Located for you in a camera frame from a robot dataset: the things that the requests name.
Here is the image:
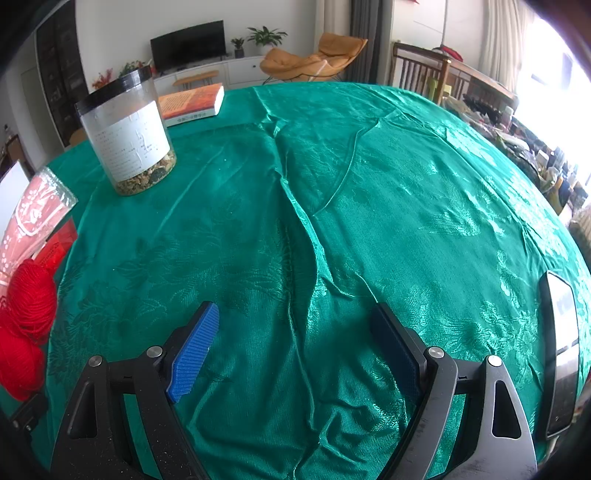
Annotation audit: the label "leafy potted plant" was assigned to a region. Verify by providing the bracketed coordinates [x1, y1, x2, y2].
[247, 26, 288, 49]

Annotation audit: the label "green patterned tablecloth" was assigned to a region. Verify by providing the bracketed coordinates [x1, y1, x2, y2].
[28, 82, 583, 480]

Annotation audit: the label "black television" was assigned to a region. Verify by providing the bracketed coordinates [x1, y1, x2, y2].
[150, 20, 227, 73]

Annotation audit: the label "dark display shelf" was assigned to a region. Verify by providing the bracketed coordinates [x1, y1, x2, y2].
[36, 14, 88, 139]

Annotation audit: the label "grey curtain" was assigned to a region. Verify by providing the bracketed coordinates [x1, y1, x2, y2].
[347, 0, 384, 84]

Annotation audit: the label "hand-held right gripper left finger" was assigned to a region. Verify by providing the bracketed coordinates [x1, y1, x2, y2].
[50, 301, 221, 480]

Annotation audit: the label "wooden chair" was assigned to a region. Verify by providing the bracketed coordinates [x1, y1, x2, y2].
[392, 41, 451, 104]

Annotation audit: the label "red yarn ball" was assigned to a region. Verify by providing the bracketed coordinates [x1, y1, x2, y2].
[0, 258, 58, 401]

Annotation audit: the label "cluttered wooden table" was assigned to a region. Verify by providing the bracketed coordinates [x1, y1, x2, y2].
[443, 60, 591, 222]

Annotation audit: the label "orange lounge chair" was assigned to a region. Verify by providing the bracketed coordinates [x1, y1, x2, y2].
[260, 32, 369, 84]

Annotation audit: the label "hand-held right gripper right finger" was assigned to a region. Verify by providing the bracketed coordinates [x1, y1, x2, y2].
[370, 302, 539, 480]

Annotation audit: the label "black smartphone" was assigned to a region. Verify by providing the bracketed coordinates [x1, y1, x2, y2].
[538, 271, 580, 439]

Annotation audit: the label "white board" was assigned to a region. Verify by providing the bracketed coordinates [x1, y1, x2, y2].
[0, 161, 33, 195]

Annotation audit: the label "orange book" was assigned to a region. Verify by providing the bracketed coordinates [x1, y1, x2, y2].
[158, 83, 225, 128]

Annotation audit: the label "clear jar with black lid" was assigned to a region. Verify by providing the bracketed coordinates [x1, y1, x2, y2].
[75, 65, 177, 197]

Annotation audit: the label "red box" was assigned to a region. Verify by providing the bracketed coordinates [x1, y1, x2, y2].
[34, 219, 77, 273]

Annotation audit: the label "wooden stool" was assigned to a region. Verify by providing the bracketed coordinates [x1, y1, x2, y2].
[173, 70, 219, 90]

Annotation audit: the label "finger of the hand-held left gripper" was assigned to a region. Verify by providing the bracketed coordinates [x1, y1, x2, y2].
[10, 392, 49, 432]

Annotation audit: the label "clear plastic bag red contents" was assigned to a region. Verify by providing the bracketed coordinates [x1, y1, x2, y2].
[0, 167, 78, 287]

